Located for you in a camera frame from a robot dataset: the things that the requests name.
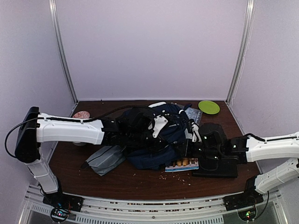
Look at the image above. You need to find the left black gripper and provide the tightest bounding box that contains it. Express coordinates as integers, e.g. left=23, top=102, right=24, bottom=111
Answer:
left=127, top=130, right=168, bottom=155

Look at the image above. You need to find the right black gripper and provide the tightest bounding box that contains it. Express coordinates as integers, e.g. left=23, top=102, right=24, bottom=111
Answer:
left=174, top=138, right=222, bottom=161

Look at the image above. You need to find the navy blue backpack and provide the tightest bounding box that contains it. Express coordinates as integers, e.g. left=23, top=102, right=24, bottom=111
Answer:
left=118, top=102, right=201, bottom=169

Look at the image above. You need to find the grey pencil pouch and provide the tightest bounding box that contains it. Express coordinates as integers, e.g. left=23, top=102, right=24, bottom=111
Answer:
left=80, top=146, right=126, bottom=176

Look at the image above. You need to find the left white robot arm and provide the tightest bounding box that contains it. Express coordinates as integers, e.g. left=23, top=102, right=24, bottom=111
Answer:
left=14, top=107, right=169, bottom=207

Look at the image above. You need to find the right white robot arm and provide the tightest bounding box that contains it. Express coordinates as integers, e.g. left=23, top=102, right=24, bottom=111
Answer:
left=183, top=123, right=299, bottom=206

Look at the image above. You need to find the black leather case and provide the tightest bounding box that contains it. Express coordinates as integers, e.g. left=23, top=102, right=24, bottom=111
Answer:
left=192, top=158, right=238, bottom=178

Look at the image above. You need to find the dog cover book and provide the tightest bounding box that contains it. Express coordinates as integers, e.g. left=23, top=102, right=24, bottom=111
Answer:
left=165, top=158, right=199, bottom=173

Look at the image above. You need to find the blue hardcover book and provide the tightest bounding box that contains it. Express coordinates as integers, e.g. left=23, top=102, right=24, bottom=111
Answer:
left=185, top=107, right=203, bottom=125

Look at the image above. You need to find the green plate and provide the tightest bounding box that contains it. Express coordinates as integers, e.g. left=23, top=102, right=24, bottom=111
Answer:
left=198, top=100, right=220, bottom=115

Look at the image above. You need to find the red patterned bowl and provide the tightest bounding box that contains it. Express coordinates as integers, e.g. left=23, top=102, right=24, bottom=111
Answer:
left=72, top=111, right=90, bottom=119

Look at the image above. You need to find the white ceramic bowl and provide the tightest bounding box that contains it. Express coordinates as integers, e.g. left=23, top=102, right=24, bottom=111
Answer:
left=73, top=142, right=86, bottom=147

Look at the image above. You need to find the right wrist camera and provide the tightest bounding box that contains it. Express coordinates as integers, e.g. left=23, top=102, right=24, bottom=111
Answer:
left=185, top=122, right=202, bottom=142

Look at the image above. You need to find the front aluminium rail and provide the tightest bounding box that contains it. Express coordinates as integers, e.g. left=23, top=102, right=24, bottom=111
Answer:
left=23, top=183, right=285, bottom=224

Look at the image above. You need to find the left metal frame post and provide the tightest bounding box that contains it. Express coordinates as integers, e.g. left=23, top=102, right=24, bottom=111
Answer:
left=49, top=0, right=78, bottom=104

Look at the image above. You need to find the metal frame post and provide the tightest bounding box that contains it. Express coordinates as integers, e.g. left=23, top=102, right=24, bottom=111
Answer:
left=226, top=0, right=255, bottom=106
left=49, top=0, right=78, bottom=104

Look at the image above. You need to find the right metal frame post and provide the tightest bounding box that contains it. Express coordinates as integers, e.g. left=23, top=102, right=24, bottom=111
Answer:
left=226, top=0, right=255, bottom=106

